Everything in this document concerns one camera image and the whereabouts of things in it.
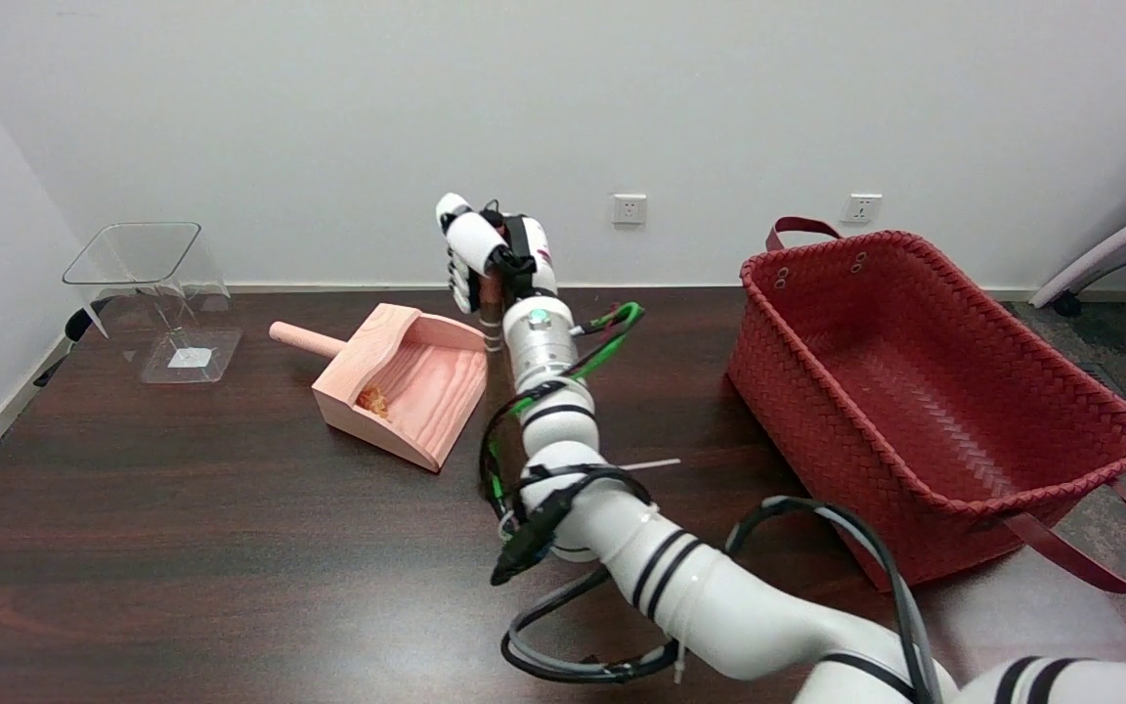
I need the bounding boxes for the pink wooden dustpan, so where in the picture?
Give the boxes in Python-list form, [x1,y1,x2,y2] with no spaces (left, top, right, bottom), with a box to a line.
[268,303,491,473]

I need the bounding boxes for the green robot cable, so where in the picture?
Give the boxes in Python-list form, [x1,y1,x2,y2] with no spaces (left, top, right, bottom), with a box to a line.
[485,301,644,500]

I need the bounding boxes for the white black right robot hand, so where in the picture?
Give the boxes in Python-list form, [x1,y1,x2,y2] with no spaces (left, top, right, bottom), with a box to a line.
[434,193,562,316]

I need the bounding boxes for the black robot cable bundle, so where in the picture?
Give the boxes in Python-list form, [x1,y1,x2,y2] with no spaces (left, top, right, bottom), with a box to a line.
[480,303,935,704]

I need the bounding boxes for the brown straw hand broom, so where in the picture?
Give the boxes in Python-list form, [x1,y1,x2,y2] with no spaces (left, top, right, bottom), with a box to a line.
[478,272,510,392]

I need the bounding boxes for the clear plastic container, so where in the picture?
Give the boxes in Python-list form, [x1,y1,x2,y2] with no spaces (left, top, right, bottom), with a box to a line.
[62,222,243,385]

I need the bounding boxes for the floor vent grille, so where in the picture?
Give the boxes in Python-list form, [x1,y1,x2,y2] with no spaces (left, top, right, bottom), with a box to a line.
[1071,364,1121,397]

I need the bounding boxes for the red woven basket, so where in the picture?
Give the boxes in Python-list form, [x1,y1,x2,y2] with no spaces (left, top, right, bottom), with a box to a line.
[727,217,1126,594]

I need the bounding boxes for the grey office chair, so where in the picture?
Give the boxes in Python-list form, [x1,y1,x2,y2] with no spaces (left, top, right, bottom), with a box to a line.
[1029,191,1126,446]

